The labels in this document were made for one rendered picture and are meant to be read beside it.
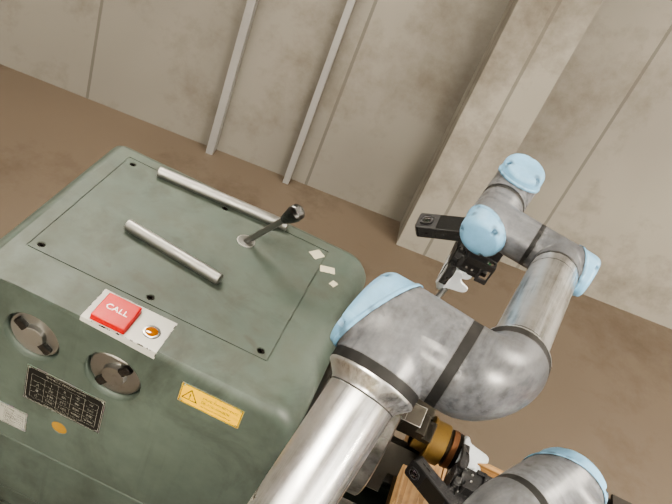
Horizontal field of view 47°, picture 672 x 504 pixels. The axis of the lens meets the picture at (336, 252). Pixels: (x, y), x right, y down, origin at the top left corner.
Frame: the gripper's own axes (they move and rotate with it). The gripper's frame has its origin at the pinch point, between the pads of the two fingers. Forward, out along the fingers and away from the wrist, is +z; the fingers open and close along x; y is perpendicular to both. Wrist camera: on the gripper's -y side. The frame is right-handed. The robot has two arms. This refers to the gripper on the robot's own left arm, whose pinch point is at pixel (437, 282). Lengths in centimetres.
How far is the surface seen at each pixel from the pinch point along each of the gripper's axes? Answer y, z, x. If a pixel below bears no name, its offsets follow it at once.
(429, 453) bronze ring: 11.7, 13.9, -28.0
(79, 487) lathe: -46, 37, -55
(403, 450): 7.4, 17.1, -28.0
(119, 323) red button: -46, -7, -44
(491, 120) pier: 11, 87, 182
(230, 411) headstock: -24, -2, -47
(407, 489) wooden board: 14.3, 35.0, -25.6
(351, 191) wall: -34, 164, 182
